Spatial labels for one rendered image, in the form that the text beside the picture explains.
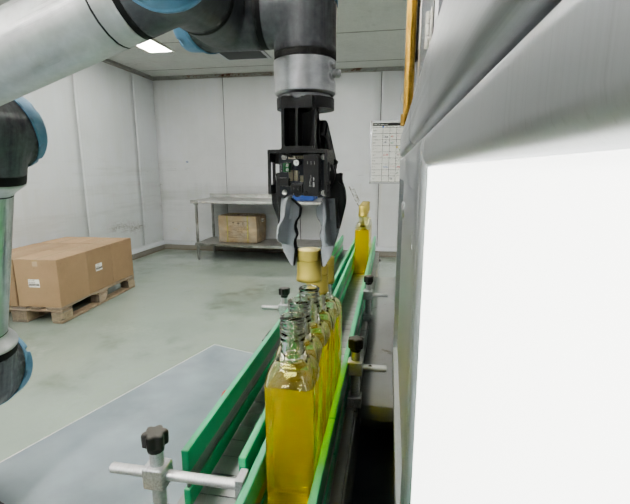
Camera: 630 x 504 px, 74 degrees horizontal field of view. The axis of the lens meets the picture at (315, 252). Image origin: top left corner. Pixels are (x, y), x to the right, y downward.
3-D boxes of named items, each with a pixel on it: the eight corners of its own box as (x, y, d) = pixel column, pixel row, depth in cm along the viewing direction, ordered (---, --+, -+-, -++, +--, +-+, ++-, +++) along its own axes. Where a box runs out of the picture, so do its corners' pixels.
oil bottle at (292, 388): (312, 537, 49) (312, 368, 45) (266, 530, 50) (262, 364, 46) (320, 500, 54) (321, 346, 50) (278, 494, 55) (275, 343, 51)
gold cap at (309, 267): (319, 284, 56) (319, 251, 55) (293, 282, 56) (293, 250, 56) (323, 277, 59) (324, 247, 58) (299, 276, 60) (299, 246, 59)
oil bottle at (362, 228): (367, 274, 171) (369, 206, 165) (354, 274, 172) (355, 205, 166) (368, 271, 176) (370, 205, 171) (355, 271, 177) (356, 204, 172)
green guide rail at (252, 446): (247, 516, 51) (245, 458, 50) (240, 514, 51) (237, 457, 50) (357, 250, 220) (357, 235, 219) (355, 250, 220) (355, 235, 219)
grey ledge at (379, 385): (405, 456, 77) (407, 400, 74) (357, 450, 78) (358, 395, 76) (397, 300, 168) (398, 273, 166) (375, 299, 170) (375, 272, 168)
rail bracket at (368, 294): (386, 324, 117) (388, 278, 115) (362, 322, 118) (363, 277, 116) (387, 319, 121) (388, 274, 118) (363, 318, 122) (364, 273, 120)
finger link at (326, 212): (315, 274, 52) (304, 201, 50) (323, 264, 58) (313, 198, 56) (340, 272, 51) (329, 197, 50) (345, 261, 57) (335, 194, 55)
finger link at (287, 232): (262, 268, 53) (272, 196, 51) (275, 259, 59) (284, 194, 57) (286, 273, 53) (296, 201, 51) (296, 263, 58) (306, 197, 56)
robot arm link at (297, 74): (283, 70, 55) (344, 68, 53) (283, 107, 56) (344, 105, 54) (266, 55, 48) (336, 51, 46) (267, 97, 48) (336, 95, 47)
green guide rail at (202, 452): (191, 507, 52) (187, 451, 51) (184, 506, 53) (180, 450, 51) (343, 250, 221) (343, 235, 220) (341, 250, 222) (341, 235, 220)
